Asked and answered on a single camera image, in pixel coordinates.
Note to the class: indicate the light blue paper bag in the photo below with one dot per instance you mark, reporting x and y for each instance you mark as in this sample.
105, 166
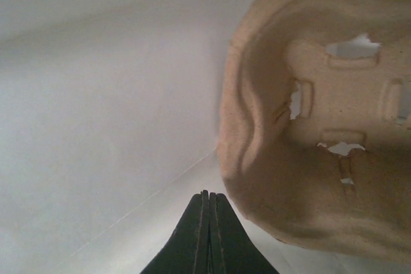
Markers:
109, 125

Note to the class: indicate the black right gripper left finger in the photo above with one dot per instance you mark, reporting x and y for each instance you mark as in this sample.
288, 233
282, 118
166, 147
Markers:
187, 249

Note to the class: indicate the single brown cup carrier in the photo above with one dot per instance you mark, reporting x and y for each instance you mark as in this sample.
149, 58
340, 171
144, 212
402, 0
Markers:
309, 146

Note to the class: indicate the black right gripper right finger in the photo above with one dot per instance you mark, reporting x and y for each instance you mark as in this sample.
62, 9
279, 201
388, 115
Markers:
231, 250

